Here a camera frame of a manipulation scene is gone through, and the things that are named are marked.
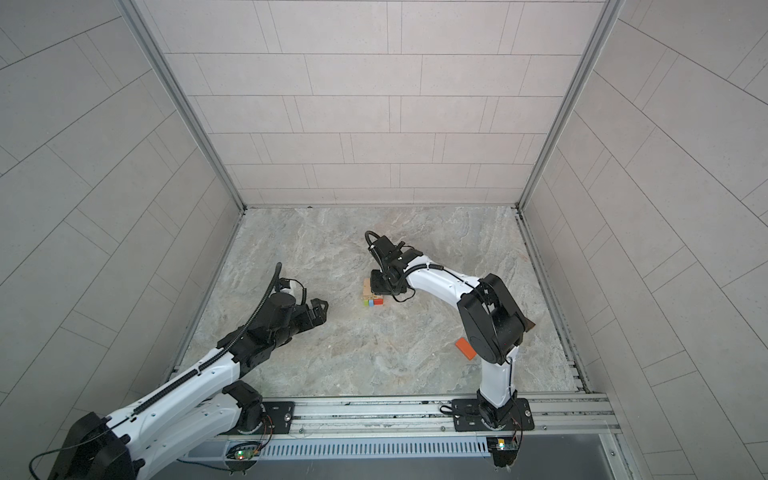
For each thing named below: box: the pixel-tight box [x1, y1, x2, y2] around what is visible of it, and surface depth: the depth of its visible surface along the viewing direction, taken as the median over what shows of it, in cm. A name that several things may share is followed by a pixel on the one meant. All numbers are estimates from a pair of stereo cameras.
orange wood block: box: [455, 337, 476, 360], surface depth 84 cm
